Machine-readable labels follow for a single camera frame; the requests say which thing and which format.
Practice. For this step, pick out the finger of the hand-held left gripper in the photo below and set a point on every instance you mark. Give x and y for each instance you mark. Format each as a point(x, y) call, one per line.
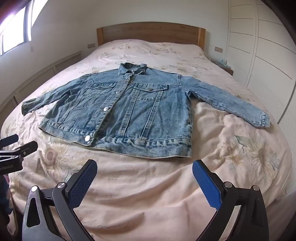
point(27, 148)
point(9, 139)

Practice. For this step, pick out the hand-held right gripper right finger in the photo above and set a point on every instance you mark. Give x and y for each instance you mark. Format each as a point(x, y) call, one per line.
point(207, 185)

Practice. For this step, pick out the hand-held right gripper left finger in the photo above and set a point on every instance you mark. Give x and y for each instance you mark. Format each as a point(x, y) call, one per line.
point(83, 183)

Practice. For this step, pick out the blue denim jacket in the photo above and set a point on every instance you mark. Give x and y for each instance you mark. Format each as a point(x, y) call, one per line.
point(143, 111)

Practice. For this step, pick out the floral beige bed duvet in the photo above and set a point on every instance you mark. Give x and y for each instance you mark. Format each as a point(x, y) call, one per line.
point(161, 185)

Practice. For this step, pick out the window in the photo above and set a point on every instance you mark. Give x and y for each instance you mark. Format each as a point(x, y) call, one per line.
point(13, 30)

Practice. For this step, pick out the wooden nightstand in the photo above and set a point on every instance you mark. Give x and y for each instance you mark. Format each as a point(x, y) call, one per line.
point(226, 69)

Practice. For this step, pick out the small pale blue nightstand item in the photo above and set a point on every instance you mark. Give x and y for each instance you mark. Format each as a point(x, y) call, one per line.
point(223, 62)

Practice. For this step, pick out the white panelled wardrobe door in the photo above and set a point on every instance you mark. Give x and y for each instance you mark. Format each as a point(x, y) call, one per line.
point(266, 46)

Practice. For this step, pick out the wooden bed headboard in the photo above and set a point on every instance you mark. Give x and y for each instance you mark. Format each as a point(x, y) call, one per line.
point(150, 31)

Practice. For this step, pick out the low white wall cabinet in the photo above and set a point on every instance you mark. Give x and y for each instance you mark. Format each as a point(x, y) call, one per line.
point(34, 78)

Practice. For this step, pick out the beige wall switch plate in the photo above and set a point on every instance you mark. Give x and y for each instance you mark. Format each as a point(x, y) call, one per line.
point(91, 45)
point(218, 49)

